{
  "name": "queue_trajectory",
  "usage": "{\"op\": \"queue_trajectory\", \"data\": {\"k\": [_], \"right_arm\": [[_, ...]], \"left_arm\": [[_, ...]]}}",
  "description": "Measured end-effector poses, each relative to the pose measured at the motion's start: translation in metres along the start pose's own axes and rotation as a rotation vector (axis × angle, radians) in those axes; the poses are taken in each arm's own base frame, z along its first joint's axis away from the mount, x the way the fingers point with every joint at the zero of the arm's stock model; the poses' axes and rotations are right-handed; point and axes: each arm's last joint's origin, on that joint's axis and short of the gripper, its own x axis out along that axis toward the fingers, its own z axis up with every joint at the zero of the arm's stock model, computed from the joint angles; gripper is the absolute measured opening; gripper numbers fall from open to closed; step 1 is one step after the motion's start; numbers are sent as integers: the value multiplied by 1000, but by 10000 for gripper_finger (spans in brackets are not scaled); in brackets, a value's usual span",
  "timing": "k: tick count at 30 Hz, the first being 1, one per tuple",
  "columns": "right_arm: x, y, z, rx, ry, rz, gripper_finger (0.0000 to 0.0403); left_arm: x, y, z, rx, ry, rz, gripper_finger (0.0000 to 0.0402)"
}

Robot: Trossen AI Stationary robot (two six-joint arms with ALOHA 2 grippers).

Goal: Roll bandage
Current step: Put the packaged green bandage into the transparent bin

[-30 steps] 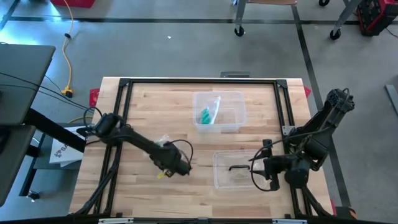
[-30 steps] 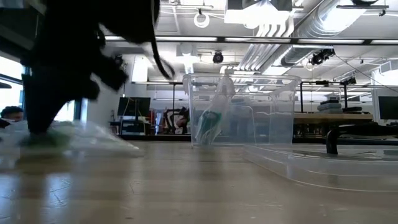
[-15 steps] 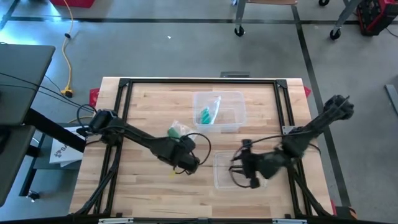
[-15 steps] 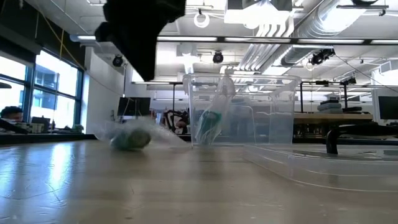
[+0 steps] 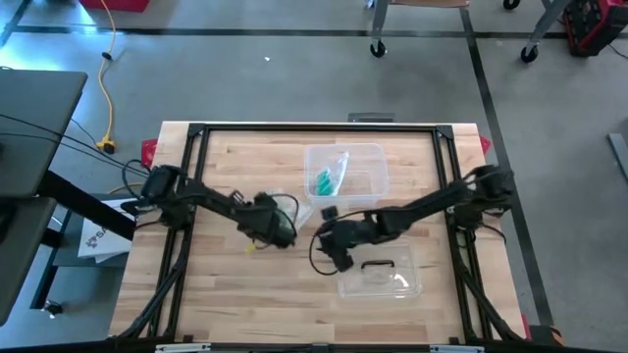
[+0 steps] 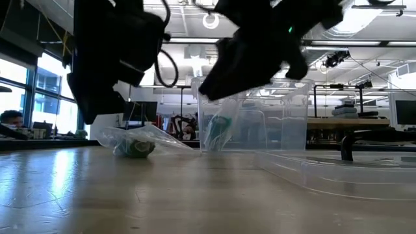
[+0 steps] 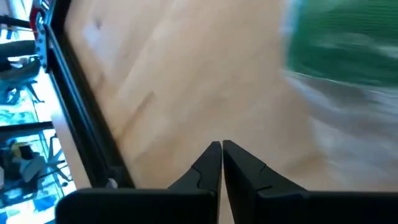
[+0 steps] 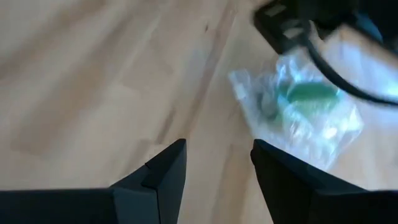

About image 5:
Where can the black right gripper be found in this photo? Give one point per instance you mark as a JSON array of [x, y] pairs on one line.
[[353, 233]]

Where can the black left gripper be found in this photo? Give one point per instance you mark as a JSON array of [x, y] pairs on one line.
[[272, 223]]

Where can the clear plastic bag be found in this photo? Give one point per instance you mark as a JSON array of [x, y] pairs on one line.
[[341, 164], [301, 211]]

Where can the teal elastic bandage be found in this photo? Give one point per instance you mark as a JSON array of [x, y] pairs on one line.
[[324, 185]]

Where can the clear plastic box lid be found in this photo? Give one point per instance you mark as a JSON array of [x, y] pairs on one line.
[[392, 289]]

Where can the clear plastic storage box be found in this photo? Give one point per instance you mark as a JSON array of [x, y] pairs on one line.
[[368, 166]]

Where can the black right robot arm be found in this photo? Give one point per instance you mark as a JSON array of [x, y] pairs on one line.
[[432, 201]]

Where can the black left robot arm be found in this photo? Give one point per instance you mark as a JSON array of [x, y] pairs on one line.
[[206, 198]]

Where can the red tag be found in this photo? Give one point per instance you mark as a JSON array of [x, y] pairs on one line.
[[485, 145], [148, 151]]

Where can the white printed cardboard sign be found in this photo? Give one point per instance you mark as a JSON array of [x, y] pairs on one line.
[[100, 245]]

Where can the grey cart leg with caster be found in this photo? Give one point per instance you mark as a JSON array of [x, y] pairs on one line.
[[378, 49], [529, 54]]

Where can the black desk support beam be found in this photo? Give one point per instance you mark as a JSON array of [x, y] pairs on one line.
[[73, 196]]

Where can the small black caster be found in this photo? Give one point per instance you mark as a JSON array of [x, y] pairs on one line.
[[53, 308]]

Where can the dark grey desk top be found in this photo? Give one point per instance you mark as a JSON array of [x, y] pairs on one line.
[[19, 235], [34, 122]]

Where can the red plastic bin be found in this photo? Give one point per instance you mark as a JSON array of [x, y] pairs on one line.
[[118, 5]]

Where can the black caster wheel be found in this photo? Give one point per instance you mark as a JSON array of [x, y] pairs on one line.
[[510, 4]]

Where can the grey metal bar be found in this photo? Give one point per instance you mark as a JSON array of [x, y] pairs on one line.
[[619, 152]]

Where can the red and black crate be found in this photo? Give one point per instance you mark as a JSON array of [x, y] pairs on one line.
[[593, 24]]

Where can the grey metal bracket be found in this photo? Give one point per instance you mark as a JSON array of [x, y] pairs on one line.
[[370, 117]]

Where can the silver edge bracket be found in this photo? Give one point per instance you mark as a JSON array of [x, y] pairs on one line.
[[181, 348], [456, 349]]

